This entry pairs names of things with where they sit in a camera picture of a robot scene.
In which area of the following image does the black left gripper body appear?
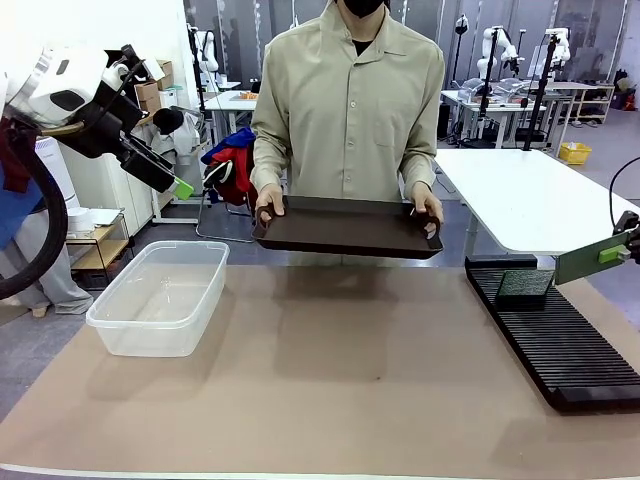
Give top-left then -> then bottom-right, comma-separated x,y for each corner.
60,82 -> 145,162

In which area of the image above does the dark brown serving tray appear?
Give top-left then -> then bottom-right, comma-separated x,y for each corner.
251,194 -> 445,261

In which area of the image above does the person's left forearm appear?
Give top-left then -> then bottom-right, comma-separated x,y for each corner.
398,122 -> 440,190

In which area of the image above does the person's right forearm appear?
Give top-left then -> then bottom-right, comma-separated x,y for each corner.
249,122 -> 290,194

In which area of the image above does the person's right hand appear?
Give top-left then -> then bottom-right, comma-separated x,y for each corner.
254,184 -> 287,225

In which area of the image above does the person's left hand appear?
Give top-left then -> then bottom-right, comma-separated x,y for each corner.
411,182 -> 446,237

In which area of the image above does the black cap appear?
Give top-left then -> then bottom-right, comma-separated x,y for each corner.
152,107 -> 185,136

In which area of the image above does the white cabinet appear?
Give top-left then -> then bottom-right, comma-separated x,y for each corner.
58,142 -> 157,237

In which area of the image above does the brown cardboard box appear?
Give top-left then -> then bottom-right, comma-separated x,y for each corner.
155,59 -> 175,92
133,79 -> 162,115

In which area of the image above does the white air purifier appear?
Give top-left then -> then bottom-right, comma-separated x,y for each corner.
33,137 -> 81,211

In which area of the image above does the red and blue clothes pile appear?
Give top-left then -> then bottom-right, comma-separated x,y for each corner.
201,125 -> 259,206

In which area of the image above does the small wooden side shelf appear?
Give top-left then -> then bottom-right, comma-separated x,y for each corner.
64,209 -> 135,292

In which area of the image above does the yellow plastic bin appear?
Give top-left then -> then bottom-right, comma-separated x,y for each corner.
558,142 -> 593,167

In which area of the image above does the stack of white bowls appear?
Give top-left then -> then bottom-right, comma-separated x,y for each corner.
66,207 -> 92,235

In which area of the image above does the white background desk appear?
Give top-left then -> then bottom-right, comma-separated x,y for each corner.
203,89 -> 262,147

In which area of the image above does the black slotted PCB rack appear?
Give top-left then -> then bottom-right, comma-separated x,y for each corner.
464,254 -> 640,414

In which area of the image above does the clear plastic storage box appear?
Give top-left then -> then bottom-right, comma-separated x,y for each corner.
85,240 -> 231,358

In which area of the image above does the white work table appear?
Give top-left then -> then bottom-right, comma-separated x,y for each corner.
435,148 -> 640,269

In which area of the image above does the wooden shoe shelf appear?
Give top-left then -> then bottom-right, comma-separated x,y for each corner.
544,81 -> 617,127

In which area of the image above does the person in grey trousers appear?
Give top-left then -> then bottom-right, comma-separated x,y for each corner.
0,119 -> 95,319

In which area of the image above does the black tripod pole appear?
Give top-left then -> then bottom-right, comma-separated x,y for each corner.
521,33 -> 560,152

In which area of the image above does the long background workbench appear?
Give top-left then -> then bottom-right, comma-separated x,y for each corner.
439,87 -> 549,150

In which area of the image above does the white robot on stand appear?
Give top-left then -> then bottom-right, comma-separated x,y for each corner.
541,27 -> 572,67

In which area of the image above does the person in beige shirt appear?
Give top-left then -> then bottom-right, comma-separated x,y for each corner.
248,0 -> 446,269

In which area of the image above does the lamp on black stand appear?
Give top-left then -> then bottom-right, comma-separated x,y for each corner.
453,13 -> 470,92

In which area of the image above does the black face mask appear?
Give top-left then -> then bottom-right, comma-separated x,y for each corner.
342,0 -> 389,19

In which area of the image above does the thin black cable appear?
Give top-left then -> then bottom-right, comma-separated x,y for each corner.
608,156 -> 640,227

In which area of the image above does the metal frame folding chair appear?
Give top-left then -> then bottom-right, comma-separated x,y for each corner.
195,192 -> 257,245

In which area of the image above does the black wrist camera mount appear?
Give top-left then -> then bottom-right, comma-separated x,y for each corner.
102,43 -> 154,85

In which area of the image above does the thick black cable hose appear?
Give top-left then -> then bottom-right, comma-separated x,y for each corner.
0,117 -> 70,301

